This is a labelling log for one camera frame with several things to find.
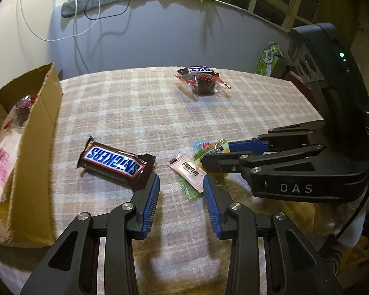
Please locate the plaid tablecloth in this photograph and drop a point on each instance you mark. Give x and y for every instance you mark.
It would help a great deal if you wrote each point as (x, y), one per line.
(149, 110)

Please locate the green candy packet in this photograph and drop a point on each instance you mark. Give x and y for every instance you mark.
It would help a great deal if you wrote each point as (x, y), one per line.
(193, 194)

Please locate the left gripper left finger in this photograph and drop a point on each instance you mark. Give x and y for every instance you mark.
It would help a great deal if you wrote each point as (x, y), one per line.
(71, 264)

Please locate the colourful milk candy packet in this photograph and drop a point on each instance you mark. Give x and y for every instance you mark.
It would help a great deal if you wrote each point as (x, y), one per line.
(201, 148)

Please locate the cardboard box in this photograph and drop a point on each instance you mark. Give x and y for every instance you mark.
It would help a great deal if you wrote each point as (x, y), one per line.
(26, 213)

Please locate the green white bag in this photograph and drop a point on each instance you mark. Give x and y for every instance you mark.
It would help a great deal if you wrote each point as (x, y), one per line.
(269, 57)

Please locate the pink snack packet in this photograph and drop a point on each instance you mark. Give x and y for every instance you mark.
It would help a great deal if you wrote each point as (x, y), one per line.
(187, 169)

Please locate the large Snickers bar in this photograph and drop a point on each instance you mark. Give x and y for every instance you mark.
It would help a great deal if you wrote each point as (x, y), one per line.
(126, 168)

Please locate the small Snickers bar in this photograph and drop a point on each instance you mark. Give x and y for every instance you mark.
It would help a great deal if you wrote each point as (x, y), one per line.
(200, 69)

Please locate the packaged sliced bread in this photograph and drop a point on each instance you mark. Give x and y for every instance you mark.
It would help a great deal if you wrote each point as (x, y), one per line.
(9, 144)

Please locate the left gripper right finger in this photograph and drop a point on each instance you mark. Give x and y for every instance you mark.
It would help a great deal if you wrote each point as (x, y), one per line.
(293, 266)

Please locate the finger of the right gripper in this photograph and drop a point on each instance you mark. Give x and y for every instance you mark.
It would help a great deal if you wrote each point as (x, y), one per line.
(283, 138)
(258, 159)

